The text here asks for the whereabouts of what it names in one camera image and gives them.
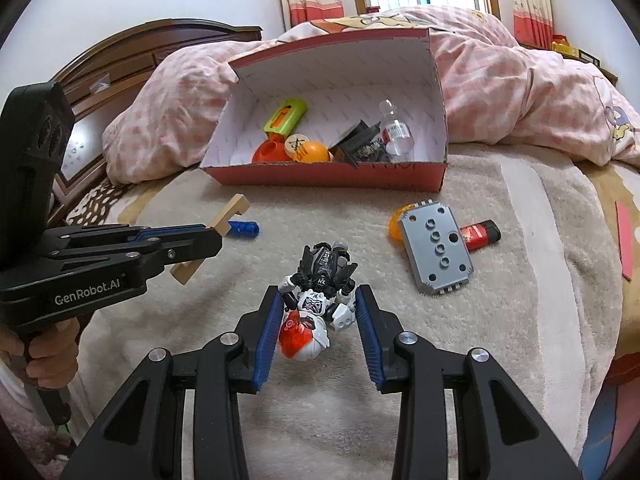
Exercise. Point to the black transparent plastic tray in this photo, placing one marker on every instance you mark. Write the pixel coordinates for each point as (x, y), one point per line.
(352, 137)

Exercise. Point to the green and orange toy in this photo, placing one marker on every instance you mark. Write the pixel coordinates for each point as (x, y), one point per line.
(285, 116)

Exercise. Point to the wooden side desk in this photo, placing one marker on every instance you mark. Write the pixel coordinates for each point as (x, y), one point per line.
(590, 62)

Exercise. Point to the red flat strip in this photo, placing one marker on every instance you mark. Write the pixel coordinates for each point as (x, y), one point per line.
(625, 240)

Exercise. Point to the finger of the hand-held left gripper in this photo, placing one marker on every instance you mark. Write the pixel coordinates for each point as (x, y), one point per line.
(170, 232)
(195, 250)

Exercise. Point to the plain orange ball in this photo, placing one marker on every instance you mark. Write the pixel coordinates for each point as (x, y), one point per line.
(316, 152)

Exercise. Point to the red cardboard box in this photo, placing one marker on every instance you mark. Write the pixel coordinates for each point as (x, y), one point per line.
(340, 80)

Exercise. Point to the yellow toy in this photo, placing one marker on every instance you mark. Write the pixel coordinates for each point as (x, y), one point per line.
(562, 44)

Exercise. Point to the dark crumpled packet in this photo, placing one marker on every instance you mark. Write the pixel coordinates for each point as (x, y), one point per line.
(372, 152)

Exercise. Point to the person's left forearm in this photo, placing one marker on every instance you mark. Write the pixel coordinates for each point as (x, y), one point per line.
(25, 420)

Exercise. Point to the orange translucent ball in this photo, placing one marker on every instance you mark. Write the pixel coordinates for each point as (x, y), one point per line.
(396, 225)

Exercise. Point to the cream ball with black print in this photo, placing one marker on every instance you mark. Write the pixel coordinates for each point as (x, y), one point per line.
(295, 146)

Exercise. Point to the grey studded plate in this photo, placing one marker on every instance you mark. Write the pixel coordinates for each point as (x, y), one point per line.
(437, 247)

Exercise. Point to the red and black lighter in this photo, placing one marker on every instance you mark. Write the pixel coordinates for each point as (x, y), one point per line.
(479, 236)

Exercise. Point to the person's left hand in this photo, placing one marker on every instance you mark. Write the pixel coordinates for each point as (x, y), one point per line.
(52, 360)

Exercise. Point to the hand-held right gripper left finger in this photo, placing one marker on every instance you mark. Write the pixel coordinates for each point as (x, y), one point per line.
(265, 342)

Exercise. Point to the wooden headboard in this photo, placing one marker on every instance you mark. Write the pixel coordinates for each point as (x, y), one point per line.
(140, 50)

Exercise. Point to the brown polka-dot pillow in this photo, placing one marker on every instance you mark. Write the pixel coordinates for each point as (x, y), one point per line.
(95, 205)

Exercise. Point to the wooden bracket piece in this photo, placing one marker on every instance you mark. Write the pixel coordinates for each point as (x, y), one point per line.
(232, 212)

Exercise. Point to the pink checked quilt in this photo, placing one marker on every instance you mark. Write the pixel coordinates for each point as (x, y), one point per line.
(510, 90)

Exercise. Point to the toy robot figure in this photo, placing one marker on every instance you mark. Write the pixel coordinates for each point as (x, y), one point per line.
(312, 305)

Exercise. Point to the orange plastic lid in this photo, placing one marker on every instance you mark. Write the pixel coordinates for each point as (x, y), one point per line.
(269, 152)

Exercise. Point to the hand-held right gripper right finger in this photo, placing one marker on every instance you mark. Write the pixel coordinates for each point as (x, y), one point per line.
(374, 342)

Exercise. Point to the printed bed sheet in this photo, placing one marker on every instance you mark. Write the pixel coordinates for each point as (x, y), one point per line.
(620, 370)

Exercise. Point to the clear plastic bottle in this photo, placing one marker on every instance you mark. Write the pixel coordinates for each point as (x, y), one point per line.
(397, 132)

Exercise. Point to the beige fleece blanket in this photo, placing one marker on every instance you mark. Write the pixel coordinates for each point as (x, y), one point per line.
(525, 310)

